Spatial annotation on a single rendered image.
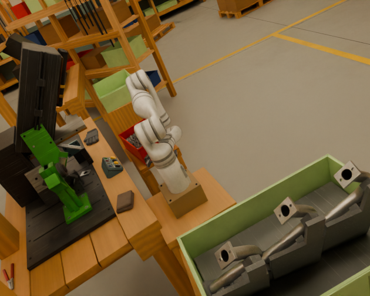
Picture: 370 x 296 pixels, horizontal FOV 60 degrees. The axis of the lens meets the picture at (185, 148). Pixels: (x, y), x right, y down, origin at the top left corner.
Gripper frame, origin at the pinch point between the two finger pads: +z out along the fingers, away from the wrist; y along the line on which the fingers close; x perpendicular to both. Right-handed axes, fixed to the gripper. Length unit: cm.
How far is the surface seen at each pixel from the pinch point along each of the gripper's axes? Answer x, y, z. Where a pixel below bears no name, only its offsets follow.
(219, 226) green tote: -11.7, -26.6, 29.0
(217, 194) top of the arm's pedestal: -14.9, -23.5, 4.6
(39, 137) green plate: 13, 63, -16
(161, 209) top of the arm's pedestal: -19.0, 1.7, 6.6
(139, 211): -15.8, 9.6, 11.1
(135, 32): 6, 211, -670
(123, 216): -17.1, 16.9, 12.3
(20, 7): 90, 256, -328
